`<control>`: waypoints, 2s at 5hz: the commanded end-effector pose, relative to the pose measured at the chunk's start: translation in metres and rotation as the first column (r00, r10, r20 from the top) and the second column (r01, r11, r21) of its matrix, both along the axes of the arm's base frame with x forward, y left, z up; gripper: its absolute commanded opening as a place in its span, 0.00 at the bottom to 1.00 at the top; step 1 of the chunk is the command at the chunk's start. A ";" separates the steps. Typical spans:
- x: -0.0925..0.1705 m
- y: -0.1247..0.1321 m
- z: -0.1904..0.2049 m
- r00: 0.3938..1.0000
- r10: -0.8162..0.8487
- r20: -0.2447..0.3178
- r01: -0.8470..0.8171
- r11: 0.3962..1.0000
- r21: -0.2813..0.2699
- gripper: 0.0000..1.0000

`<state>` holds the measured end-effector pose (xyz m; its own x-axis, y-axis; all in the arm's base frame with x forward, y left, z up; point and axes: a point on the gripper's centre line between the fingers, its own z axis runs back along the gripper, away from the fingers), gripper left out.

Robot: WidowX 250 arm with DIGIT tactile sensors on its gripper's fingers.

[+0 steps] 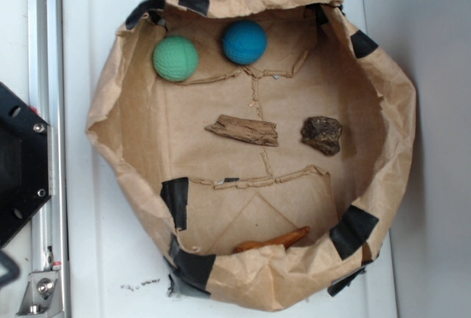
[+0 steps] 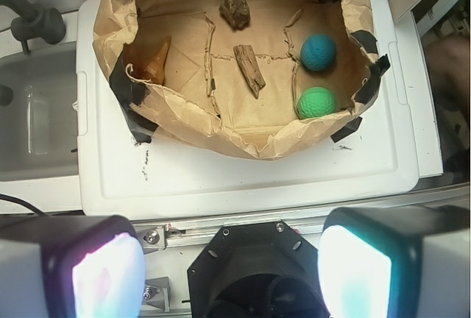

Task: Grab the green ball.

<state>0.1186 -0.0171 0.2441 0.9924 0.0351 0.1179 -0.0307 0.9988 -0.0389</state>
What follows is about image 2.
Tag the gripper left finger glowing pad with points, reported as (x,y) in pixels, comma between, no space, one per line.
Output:
(71,266)

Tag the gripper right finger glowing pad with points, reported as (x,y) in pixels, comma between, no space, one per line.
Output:
(409,261)

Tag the green foam ball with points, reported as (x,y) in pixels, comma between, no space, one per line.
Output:
(316,102)

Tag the blue foam ball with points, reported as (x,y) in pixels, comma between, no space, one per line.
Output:
(318,52)

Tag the white plastic lid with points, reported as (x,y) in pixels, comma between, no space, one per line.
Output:
(166,179)

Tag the grey toy sink basin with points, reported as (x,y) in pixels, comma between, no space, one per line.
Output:
(38,122)

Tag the orange-brown seashell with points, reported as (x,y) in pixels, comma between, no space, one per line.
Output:
(152,69)

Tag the brown paper bag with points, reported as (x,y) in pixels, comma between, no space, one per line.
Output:
(205,100)

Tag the piece of driftwood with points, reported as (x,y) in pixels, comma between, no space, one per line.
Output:
(247,62)

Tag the brown rock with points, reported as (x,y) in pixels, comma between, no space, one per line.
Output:
(236,13)

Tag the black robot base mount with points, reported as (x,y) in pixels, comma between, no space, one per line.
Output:
(258,270)

